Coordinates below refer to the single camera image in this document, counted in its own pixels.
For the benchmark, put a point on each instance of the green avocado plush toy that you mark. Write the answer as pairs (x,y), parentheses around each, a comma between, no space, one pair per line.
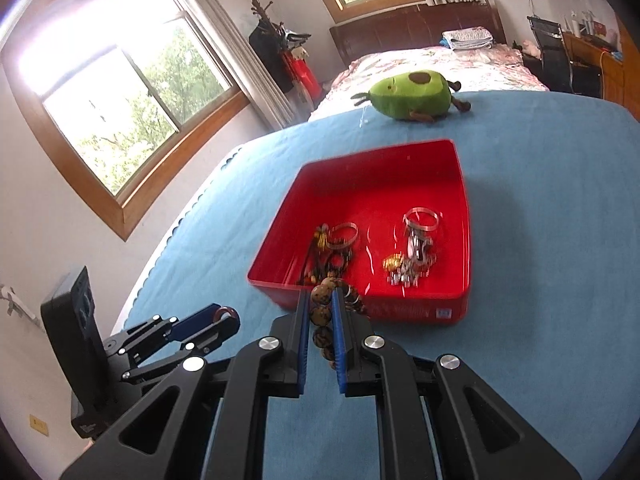
(410,95)

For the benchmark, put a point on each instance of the silver metal watch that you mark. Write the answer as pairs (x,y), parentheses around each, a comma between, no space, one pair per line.
(415,247)

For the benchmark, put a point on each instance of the folded striped towel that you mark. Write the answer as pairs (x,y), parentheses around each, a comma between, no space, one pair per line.
(467,37)

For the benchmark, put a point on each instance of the red plastic tray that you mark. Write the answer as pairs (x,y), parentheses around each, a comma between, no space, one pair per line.
(380,185)

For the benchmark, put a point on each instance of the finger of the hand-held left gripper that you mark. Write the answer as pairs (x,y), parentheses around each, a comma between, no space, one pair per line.
(195,321)
(205,342)

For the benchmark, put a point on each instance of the floral bed sheet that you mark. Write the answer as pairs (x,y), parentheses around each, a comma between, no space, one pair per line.
(425,62)

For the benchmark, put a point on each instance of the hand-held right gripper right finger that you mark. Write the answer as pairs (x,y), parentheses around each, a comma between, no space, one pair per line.
(340,347)

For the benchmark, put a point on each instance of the pink plush toy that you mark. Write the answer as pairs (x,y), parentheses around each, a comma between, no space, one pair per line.
(530,48)

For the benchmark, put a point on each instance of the black office chair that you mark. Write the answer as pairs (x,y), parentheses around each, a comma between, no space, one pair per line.
(555,55)

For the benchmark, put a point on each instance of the yellowed wall socket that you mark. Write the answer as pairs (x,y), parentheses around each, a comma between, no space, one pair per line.
(39,425)

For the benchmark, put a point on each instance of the large wooden framed window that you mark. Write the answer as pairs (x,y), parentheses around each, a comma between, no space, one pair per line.
(125,110)

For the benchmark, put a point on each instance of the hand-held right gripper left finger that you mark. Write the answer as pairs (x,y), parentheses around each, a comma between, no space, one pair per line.
(303,340)

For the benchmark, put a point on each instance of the white curtain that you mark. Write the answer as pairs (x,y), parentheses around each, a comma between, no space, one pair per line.
(240,60)

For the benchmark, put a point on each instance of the coat rack with dark clothes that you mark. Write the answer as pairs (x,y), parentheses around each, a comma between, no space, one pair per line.
(267,50)

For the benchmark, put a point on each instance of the red bag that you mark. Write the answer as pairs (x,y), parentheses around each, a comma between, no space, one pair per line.
(305,75)

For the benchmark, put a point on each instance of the silver bangle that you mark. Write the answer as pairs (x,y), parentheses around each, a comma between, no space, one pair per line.
(422,228)
(342,246)

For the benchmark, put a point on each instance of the dark wooden headboard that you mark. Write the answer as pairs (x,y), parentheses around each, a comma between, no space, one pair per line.
(400,27)

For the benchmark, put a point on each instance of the wooden desk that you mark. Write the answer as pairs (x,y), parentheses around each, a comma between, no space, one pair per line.
(612,80)

